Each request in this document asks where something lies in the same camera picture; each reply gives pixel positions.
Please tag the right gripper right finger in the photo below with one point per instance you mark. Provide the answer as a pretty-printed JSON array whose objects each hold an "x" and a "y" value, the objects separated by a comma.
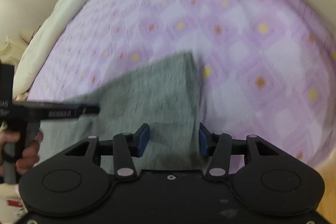
[{"x": 218, "y": 147}]

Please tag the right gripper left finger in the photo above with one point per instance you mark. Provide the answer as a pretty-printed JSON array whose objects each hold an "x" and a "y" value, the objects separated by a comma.
[{"x": 127, "y": 146}]

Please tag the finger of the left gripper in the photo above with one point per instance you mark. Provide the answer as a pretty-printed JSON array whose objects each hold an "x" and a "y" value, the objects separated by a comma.
[{"x": 49, "y": 110}]

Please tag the grey knit pants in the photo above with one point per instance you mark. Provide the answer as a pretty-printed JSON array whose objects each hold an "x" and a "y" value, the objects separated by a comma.
[{"x": 164, "y": 95}]

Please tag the person's left hand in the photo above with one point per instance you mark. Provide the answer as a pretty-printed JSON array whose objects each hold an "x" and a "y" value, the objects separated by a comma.
[{"x": 29, "y": 155}]

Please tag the purple checkered bed sheet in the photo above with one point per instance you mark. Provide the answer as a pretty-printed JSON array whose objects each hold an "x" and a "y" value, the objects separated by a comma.
[{"x": 267, "y": 67}]

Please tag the cream duvet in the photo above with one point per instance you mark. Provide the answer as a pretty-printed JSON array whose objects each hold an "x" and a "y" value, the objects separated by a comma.
[{"x": 40, "y": 46}]

